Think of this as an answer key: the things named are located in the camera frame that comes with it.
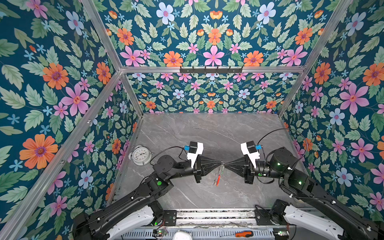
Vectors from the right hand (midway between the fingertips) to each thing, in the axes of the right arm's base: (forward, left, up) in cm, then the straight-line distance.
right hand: (227, 165), depth 54 cm
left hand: (-1, +3, +4) cm, 5 cm away
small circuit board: (-17, +29, -35) cm, 49 cm away
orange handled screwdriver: (-18, -10, -34) cm, 40 cm away
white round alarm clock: (+22, +48, -31) cm, 61 cm away
